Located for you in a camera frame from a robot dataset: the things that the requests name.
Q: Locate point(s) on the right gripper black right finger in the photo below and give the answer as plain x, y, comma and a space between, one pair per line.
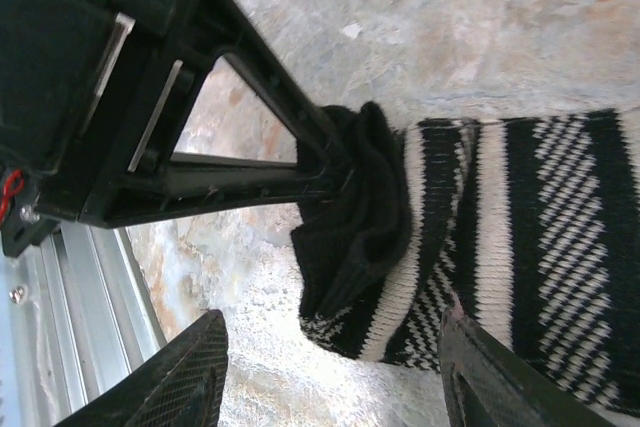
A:
490, 377

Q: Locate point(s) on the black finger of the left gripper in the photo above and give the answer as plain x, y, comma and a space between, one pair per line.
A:
260, 72
210, 192

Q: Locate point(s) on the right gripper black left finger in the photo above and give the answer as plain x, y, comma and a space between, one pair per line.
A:
175, 377

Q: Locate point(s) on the black and white patterned sock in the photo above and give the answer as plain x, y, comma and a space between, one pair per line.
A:
500, 222

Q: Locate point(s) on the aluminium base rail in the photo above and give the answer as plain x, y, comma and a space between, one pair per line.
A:
75, 322

